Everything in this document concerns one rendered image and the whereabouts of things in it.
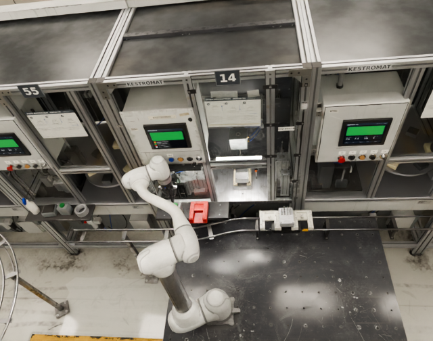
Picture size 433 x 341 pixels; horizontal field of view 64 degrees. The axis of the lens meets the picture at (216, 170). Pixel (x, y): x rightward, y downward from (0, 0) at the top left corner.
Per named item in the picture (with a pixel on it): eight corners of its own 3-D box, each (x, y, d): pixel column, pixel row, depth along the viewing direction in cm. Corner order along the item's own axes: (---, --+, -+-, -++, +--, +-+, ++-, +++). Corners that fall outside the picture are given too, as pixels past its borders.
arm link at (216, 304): (235, 315, 222) (233, 304, 205) (209, 327, 219) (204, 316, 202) (226, 291, 232) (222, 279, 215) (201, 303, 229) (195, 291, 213)
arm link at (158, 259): (209, 328, 216) (176, 343, 213) (201, 306, 228) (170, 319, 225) (176, 252, 168) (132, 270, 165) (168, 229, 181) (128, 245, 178)
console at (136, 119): (141, 168, 226) (118, 116, 190) (149, 137, 244) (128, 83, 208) (205, 166, 220) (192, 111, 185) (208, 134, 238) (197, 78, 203)
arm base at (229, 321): (240, 326, 223) (239, 323, 218) (206, 325, 226) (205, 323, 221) (240, 298, 234) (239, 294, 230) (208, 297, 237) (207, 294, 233)
